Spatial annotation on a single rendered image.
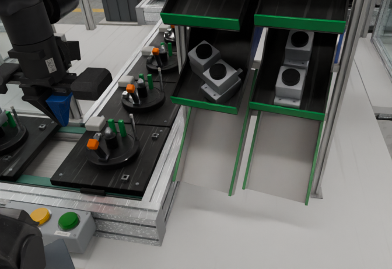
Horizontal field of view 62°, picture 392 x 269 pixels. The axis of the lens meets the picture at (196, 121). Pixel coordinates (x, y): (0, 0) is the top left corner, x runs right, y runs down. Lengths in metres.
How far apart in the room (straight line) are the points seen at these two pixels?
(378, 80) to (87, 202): 1.15
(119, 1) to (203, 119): 2.13
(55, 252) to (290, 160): 0.48
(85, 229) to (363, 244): 0.62
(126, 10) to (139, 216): 2.21
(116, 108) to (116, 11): 1.83
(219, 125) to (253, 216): 0.26
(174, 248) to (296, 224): 0.30
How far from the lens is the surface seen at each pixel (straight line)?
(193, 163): 0.75
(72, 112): 1.08
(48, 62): 0.51
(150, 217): 0.74
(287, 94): 0.59
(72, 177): 0.87
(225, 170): 0.73
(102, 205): 0.79
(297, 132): 0.74
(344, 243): 0.86
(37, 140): 1.03
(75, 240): 0.77
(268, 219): 0.86
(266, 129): 0.74
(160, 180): 0.82
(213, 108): 0.61
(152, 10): 1.96
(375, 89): 1.41
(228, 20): 0.52
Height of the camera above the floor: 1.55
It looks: 37 degrees down
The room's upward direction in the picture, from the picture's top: 4 degrees counter-clockwise
